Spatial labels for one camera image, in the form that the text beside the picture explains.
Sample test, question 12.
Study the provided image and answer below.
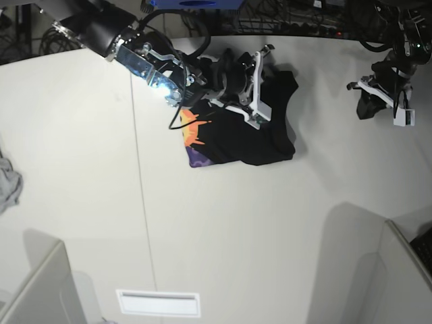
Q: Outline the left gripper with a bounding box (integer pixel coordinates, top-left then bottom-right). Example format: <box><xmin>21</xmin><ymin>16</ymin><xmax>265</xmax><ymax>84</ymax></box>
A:
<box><xmin>346</xmin><ymin>60</ymin><xmax>414</xmax><ymax>119</ymax></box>

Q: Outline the white label plate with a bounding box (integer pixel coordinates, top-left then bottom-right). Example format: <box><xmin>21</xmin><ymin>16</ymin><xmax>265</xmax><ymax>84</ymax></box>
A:
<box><xmin>116</xmin><ymin>290</ymin><xmax>201</xmax><ymax>318</ymax></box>

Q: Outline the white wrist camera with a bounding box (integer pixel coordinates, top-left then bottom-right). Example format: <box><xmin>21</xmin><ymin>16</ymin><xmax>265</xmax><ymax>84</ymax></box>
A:
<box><xmin>394</xmin><ymin>108</ymin><xmax>415</xmax><ymax>127</ymax></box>
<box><xmin>246</xmin><ymin>101</ymin><xmax>272</xmax><ymax>130</ymax></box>

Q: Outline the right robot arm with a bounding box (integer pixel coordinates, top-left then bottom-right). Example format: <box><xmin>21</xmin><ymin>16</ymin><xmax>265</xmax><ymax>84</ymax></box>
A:
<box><xmin>36</xmin><ymin>1</ymin><xmax>274</xmax><ymax>129</ymax></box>

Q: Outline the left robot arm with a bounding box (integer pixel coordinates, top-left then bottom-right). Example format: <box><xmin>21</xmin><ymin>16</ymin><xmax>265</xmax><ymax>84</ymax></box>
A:
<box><xmin>346</xmin><ymin>1</ymin><xmax>431</xmax><ymax>126</ymax></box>

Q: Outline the black power strip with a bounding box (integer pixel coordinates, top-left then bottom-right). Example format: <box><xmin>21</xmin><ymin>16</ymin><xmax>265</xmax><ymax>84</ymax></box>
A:
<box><xmin>279</xmin><ymin>23</ymin><xmax>344</xmax><ymax>38</ymax></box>

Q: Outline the left beige divider panel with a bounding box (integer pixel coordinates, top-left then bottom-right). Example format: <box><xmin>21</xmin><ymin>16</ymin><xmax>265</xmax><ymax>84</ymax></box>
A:
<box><xmin>1</xmin><ymin>241</ymin><xmax>87</xmax><ymax>324</ymax></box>

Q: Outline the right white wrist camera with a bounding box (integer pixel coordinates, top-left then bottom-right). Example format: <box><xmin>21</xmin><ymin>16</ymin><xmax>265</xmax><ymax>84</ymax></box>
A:
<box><xmin>246</xmin><ymin>101</ymin><xmax>272</xmax><ymax>130</ymax></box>

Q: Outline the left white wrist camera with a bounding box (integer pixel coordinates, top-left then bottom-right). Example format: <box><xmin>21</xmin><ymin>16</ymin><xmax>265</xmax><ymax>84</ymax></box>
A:
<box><xmin>394</xmin><ymin>108</ymin><xmax>415</xmax><ymax>127</ymax></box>

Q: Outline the beige divider panel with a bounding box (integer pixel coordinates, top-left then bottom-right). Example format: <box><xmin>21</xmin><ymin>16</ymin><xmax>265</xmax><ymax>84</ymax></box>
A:
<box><xmin>356</xmin><ymin>221</ymin><xmax>431</xmax><ymax>324</ymax></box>
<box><xmin>1</xmin><ymin>241</ymin><xmax>87</xmax><ymax>324</ymax></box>

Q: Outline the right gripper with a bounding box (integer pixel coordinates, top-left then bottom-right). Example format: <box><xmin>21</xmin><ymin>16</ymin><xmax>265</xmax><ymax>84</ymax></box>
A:
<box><xmin>202</xmin><ymin>44</ymin><xmax>275</xmax><ymax>117</ymax></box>

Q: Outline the black keyboard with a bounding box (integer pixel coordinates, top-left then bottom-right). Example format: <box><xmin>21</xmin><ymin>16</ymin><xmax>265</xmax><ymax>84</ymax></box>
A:
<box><xmin>410</xmin><ymin>229</ymin><xmax>432</xmax><ymax>272</ymax></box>

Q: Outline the blue box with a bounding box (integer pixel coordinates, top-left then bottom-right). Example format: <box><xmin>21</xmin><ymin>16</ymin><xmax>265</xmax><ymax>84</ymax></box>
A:
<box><xmin>146</xmin><ymin>0</ymin><xmax>244</xmax><ymax>9</ymax></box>

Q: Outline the black T-shirt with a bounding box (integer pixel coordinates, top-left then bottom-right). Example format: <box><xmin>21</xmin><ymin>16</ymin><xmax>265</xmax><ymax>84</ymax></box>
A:
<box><xmin>180</xmin><ymin>70</ymin><xmax>298</xmax><ymax>168</ymax></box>

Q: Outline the right beige divider panel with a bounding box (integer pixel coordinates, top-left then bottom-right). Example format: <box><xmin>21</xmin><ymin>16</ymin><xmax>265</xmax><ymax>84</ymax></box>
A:
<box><xmin>356</xmin><ymin>221</ymin><xmax>431</xmax><ymax>324</ymax></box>

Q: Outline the coiled black cable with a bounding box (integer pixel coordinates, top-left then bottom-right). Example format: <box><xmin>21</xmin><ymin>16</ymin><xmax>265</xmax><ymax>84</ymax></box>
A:
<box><xmin>39</xmin><ymin>27</ymin><xmax>78</xmax><ymax>55</ymax></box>

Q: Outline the grey crumpled cloth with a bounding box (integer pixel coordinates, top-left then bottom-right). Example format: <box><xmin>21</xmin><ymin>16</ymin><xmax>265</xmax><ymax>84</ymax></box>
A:
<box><xmin>1</xmin><ymin>153</ymin><xmax>24</xmax><ymax>214</ymax></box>

